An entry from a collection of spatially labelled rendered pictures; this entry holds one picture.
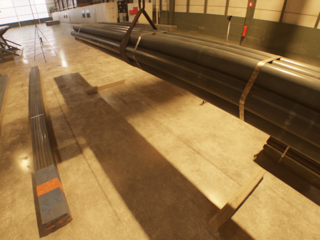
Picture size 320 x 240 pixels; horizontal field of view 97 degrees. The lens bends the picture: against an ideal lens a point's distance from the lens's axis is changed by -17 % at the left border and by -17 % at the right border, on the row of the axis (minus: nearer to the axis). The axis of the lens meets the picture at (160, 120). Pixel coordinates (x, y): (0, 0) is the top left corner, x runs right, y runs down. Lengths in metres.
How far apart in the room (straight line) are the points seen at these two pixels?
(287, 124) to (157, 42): 1.27
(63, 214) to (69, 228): 0.18
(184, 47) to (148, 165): 1.46
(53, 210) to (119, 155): 1.03
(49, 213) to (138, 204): 0.88
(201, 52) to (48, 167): 2.08
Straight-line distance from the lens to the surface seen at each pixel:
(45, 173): 2.31
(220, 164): 2.33
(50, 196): 2.07
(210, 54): 1.28
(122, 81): 4.38
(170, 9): 13.72
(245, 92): 1.09
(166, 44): 1.60
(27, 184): 2.57
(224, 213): 1.85
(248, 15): 10.06
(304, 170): 2.45
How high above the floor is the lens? 1.71
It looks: 36 degrees down
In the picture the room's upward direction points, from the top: straight up
